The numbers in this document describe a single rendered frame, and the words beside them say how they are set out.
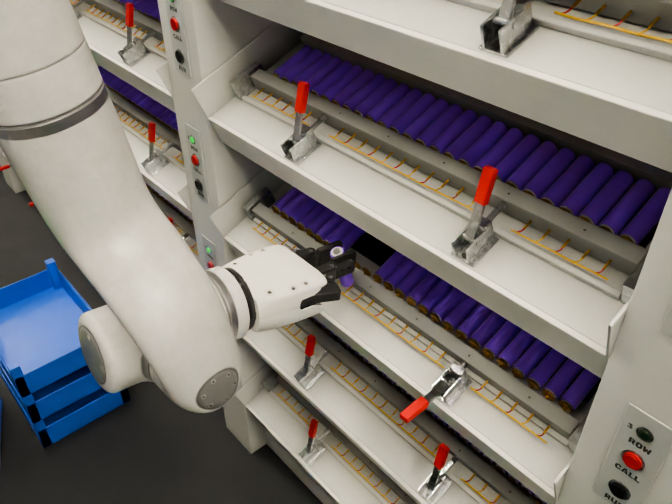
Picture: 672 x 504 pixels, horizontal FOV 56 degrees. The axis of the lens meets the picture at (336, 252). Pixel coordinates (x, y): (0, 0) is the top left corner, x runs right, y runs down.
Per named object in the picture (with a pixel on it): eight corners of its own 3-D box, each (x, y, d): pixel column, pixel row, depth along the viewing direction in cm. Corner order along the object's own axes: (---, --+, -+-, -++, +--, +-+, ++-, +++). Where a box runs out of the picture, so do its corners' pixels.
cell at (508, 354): (544, 331, 74) (510, 371, 72) (531, 323, 75) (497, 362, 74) (544, 323, 73) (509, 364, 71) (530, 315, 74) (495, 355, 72)
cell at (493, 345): (529, 322, 75) (495, 361, 74) (517, 314, 77) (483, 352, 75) (529, 314, 74) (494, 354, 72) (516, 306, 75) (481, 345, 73)
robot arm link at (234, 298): (188, 318, 74) (210, 309, 76) (230, 360, 69) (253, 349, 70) (186, 257, 70) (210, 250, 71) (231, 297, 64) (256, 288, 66)
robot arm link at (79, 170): (170, 113, 43) (267, 385, 63) (74, 60, 53) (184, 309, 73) (46, 176, 39) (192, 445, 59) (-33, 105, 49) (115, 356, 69)
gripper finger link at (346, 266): (310, 285, 78) (350, 269, 82) (327, 298, 76) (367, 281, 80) (313, 263, 76) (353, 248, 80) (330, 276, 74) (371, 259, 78)
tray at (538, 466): (557, 512, 67) (555, 484, 59) (234, 253, 103) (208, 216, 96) (664, 375, 72) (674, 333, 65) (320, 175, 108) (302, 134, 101)
